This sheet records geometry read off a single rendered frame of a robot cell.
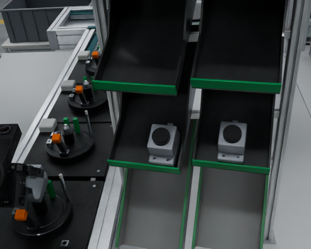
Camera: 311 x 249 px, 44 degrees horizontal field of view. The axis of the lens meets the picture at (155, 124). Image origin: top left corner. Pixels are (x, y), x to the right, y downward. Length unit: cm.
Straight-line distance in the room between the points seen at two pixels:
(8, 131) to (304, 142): 90
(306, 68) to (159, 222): 112
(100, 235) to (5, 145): 31
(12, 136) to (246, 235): 49
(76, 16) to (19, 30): 73
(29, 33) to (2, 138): 212
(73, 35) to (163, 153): 141
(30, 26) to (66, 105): 155
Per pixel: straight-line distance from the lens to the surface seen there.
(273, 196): 92
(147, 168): 68
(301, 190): 115
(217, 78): 61
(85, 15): 222
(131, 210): 83
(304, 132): 136
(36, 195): 84
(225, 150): 66
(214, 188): 82
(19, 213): 85
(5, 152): 74
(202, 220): 82
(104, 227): 93
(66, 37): 201
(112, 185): 102
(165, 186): 82
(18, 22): 285
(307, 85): 162
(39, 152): 116
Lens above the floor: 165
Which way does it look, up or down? 35 degrees down
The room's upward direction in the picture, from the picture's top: 5 degrees counter-clockwise
